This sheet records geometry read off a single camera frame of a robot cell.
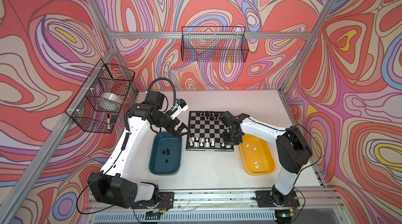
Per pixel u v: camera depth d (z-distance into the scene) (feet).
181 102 2.13
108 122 2.36
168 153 2.89
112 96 2.41
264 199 2.41
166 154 2.90
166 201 2.37
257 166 2.70
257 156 2.77
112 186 1.23
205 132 3.15
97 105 2.39
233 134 2.43
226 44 3.15
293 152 1.56
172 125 2.05
